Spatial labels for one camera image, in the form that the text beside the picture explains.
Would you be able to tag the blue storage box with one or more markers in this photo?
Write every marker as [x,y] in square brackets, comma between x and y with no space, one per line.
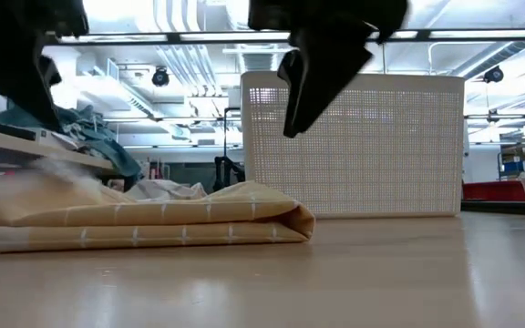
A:
[515,165]

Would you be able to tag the black ceiling camera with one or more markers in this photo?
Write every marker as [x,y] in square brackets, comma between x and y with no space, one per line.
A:
[494,75]
[160,76]

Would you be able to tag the white perforated plastic basket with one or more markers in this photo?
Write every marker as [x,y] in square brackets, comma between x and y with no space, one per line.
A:
[404,150]

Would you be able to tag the blue cloth pile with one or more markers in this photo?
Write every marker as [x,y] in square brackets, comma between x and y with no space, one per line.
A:
[103,141]

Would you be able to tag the white towel with pink stripes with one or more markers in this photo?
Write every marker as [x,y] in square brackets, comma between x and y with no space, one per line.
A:
[167,190]

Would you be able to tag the yellow checked towel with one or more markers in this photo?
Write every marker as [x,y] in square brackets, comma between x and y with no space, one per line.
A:
[153,223]

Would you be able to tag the flat white box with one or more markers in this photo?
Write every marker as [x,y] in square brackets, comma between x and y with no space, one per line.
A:
[53,136]

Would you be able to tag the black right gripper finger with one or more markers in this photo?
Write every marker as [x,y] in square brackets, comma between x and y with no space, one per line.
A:
[290,66]
[326,73]

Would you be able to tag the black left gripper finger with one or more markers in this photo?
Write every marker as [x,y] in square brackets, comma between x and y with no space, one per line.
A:
[25,91]

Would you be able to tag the wooden side table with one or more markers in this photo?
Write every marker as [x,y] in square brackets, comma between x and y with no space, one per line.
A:
[16,146]

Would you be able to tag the black ceiling rail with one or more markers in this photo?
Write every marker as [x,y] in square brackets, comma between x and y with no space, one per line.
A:
[472,34]

